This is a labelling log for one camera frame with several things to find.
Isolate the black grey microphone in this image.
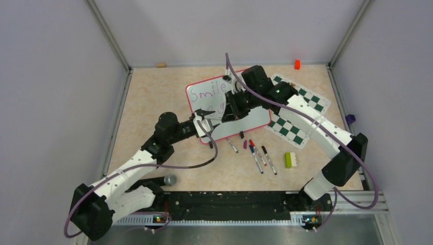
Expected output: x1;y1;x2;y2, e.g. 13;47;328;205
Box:
146;174;177;186

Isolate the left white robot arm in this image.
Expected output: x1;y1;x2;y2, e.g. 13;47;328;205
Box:
64;109;215;241

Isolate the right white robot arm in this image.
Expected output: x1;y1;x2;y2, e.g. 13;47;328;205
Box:
222;64;368;210

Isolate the orange block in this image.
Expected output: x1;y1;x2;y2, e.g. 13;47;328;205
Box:
294;59;301;70

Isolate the green white chessboard mat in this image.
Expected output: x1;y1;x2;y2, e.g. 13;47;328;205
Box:
265;73;332;150

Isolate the green white toy brick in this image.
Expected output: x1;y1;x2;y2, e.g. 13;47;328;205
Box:
284;152;297;169

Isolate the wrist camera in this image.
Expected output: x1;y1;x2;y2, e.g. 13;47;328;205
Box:
196;119;214;138
223;69;243;94

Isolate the purple block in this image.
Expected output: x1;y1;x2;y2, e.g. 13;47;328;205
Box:
345;114;356;125

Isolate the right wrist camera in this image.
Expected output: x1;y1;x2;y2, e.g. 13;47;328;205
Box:
223;69;243;94

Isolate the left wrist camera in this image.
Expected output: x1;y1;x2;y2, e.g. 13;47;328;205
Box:
196;119;214;138

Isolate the pink framed whiteboard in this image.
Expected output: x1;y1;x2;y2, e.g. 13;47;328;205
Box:
185;76;271;141

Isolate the black whiteboard marker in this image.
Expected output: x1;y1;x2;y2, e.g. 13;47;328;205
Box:
261;145;277;175

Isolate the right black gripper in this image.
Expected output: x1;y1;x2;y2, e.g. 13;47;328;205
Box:
222;88;260;123

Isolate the green whiteboard marker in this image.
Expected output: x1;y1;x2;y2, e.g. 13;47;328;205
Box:
225;138;238;153

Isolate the blue whiteboard marker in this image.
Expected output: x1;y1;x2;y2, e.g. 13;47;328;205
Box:
249;145;263;174

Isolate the red whiteboard marker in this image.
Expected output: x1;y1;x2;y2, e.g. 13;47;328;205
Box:
249;139;267;166

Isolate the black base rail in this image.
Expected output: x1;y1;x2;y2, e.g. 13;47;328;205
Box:
152;191;332;222

